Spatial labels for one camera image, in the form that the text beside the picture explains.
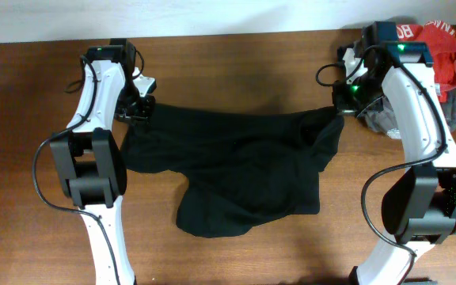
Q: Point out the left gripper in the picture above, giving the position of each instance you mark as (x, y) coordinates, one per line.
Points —
(142, 112)

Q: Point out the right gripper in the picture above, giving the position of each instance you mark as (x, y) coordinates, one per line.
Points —
(342, 103)

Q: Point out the black polo shirt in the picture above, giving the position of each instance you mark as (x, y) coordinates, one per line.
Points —
(242, 170)

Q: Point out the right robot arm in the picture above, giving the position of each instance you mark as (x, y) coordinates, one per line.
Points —
(419, 210)

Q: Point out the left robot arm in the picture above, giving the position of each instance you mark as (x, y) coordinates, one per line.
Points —
(90, 167)

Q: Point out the grey garment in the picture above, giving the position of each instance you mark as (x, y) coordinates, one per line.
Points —
(385, 121)

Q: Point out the red t-shirt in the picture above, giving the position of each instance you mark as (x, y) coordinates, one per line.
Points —
(440, 38)

